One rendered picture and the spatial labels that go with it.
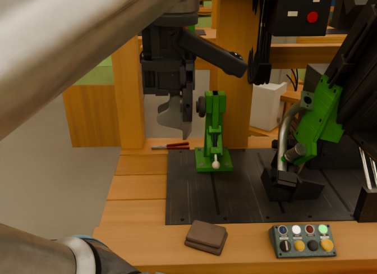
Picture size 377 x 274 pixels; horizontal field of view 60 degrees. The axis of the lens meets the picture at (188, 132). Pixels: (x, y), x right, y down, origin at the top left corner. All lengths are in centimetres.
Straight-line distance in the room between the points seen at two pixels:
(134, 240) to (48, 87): 76
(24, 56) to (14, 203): 258
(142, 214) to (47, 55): 87
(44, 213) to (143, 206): 157
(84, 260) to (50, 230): 192
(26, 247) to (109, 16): 30
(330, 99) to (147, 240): 62
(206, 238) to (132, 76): 65
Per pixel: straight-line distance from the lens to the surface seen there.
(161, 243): 92
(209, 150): 115
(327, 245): 93
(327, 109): 96
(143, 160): 128
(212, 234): 90
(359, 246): 101
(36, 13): 20
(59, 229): 240
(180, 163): 122
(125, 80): 125
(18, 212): 265
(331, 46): 142
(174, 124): 55
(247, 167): 121
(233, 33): 121
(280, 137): 110
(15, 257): 42
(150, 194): 111
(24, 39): 19
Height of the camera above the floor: 156
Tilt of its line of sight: 27 degrees down
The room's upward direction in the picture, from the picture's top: straight up
